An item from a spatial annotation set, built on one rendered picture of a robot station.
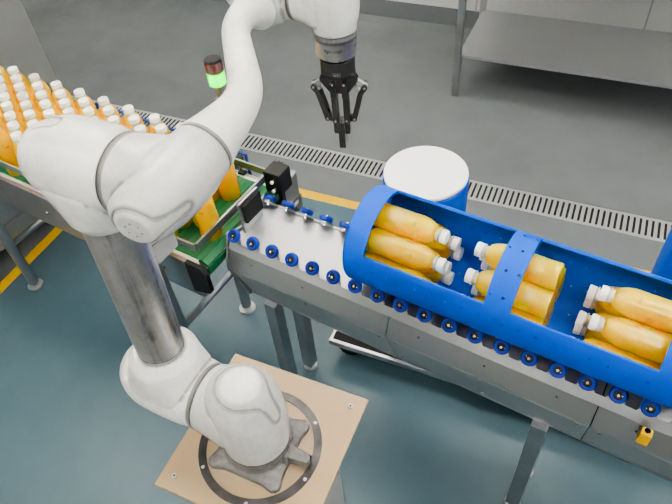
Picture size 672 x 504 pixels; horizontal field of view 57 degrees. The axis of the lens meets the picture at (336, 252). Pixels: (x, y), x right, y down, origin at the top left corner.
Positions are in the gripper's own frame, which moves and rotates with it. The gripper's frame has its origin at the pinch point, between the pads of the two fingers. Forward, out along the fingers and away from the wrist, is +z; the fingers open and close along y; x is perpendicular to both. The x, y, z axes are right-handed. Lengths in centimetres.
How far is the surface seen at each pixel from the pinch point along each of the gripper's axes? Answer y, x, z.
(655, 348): 74, -30, 34
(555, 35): 91, 270, 121
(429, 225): 21.4, -0.1, 29.2
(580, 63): 103, 237, 121
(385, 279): 10.8, -11.7, 38.8
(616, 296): 66, -19, 30
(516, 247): 43, -10, 26
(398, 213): 12.9, 3.3, 28.7
